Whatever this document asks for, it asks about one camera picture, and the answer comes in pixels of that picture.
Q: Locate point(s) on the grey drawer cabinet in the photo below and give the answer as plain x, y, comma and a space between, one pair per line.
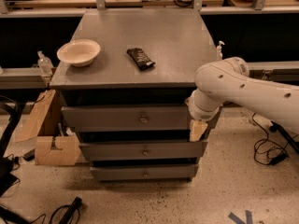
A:
177, 40

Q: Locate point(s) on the black snack bar wrapper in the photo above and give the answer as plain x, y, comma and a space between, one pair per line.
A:
141, 59

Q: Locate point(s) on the grey top drawer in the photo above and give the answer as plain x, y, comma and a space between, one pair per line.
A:
125, 118

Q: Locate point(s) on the cardboard box left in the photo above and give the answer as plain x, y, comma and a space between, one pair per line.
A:
42, 126

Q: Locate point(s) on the black stand bottom left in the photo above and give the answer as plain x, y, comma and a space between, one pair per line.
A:
67, 214

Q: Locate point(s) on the black chair left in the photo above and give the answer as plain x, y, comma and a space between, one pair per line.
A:
6, 165

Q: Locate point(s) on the white pump bottle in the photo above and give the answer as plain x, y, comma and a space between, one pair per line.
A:
219, 49

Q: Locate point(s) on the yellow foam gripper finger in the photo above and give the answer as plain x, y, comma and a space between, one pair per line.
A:
197, 129

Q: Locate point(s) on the grey middle drawer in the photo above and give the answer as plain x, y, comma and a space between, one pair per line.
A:
142, 151

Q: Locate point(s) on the grey bottom drawer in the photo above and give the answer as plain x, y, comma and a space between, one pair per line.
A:
143, 172

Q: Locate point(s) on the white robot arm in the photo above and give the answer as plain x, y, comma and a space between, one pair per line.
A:
229, 81

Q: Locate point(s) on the clear bottle left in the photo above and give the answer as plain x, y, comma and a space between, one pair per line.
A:
44, 63

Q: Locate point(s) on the black bar right floor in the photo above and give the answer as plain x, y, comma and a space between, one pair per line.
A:
277, 128

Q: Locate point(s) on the grey drawer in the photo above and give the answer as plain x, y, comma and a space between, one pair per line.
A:
125, 118
142, 151
143, 172

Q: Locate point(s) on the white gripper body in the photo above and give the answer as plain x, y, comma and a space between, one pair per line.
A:
197, 114

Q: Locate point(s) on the white paper bowl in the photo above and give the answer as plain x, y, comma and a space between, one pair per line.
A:
79, 53

